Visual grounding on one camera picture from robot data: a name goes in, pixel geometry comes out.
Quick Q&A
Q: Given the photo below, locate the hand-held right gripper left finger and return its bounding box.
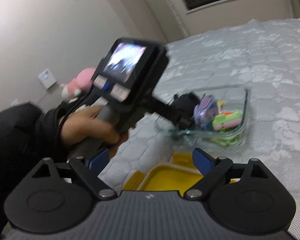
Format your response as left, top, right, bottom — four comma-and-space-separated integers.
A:
27, 148, 117, 200

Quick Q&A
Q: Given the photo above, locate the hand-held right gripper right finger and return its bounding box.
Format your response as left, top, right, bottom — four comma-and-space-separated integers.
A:
185, 148, 273, 200

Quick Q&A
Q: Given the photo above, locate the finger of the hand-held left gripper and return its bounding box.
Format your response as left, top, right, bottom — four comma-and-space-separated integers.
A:
165, 105, 194, 140

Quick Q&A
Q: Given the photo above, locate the black plush toy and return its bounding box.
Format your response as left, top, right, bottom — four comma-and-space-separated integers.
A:
169, 92, 202, 120

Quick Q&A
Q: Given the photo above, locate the purple toy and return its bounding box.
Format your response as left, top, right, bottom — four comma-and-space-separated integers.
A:
193, 95, 218, 130

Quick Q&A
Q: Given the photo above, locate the yellow container lid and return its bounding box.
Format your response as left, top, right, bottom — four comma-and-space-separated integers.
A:
121, 152, 243, 198

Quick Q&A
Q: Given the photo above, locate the pink green toy camera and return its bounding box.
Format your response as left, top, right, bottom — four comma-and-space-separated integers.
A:
211, 101, 243, 145

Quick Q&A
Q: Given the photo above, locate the clear glass container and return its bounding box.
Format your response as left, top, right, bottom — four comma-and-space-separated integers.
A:
156, 84, 249, 147

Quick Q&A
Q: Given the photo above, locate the person's left forearm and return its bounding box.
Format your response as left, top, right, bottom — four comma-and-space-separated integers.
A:
0, 102, 68, 230

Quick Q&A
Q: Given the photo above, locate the person's left hand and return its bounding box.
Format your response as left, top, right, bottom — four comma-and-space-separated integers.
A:
61, 105, 129, 157

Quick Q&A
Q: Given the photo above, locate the pink plush toy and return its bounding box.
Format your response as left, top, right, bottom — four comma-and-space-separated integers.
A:
61, 67, 97, 103

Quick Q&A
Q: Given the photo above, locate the white curtain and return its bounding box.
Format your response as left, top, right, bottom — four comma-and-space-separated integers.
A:
137, 0, 190, 38

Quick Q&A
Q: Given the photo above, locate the grey patterned mattress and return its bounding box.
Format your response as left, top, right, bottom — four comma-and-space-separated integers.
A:
97, 17, 300, 240

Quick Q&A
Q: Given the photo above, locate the black cable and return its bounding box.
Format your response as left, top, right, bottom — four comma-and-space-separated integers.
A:
59, 87, 97, 130

